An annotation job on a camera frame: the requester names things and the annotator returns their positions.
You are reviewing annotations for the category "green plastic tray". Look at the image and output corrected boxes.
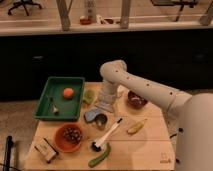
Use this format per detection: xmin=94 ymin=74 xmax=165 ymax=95
xmin=34 ymin=77 xmax=85 ymax=121

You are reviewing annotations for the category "red white object on shelf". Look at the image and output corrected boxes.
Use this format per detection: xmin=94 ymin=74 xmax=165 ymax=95
xmin=79 ymin=0 xmax=98 ymax=26

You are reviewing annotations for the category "black stand at left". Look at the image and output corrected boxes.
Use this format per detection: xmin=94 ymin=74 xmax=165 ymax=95
xmin=3 ymin=136 xmax=13 ymax=171

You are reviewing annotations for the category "black office chair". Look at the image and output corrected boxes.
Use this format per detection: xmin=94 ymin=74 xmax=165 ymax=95
xmin=7 ymin=0 xmax=42 ymax=16

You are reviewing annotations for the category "small white box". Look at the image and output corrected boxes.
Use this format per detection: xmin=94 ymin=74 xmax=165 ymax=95
xmin=34 ymin=138 xmax=59 ymax=163

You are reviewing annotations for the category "small metal utensil in tray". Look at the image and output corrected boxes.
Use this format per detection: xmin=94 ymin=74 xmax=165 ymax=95
xmin=50 ymin=97 xmax=59 ymax=115

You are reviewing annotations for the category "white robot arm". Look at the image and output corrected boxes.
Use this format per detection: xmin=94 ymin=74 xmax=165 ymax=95
xmin=98 ymin=60 xmax=213 ymax=171

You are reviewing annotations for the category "orange fruit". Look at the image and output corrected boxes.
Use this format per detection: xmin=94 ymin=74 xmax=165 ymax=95
xmin=63 ymin=88 xmax=74 ymax=99

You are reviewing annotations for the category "green pepper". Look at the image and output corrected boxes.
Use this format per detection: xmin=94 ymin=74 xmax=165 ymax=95
xmin=88 ymin=143 xmax=111 ymax=168

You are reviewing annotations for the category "metal cup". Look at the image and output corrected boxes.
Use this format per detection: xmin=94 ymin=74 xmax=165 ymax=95
xmin=95 ymin=114 xmax=108 ymax=130

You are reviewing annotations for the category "orange bowl with nuts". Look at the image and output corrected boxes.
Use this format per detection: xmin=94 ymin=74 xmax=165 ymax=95
xmin=54 ymin=123 xmax=83 ymax=153

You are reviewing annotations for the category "dark red bowl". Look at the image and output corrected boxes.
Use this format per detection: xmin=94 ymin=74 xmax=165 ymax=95
xmin=127 ymin=91 xmax=148 ymax=109

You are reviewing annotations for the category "white handled black brush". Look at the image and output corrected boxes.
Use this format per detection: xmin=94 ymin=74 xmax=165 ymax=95
xmin=91 ymin=118 xmax=122 ymax=152

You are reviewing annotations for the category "yellow banana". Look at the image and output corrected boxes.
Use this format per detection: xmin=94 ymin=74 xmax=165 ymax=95
xmin=127 ymin=119 xmax=146 ymax=135

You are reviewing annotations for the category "blue grey cloth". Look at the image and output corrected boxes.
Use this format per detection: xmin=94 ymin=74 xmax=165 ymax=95
xmin=84 ymin=108 xmax=101 ymax=123

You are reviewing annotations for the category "black cable on floor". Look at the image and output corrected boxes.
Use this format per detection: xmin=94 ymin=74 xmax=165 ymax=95
xmin=169 ymin=127 xmax=184 ymax=164

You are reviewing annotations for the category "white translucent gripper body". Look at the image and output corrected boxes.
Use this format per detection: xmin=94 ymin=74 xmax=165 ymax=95
xmin=96 ymin=86 xmax=117 ymax=113

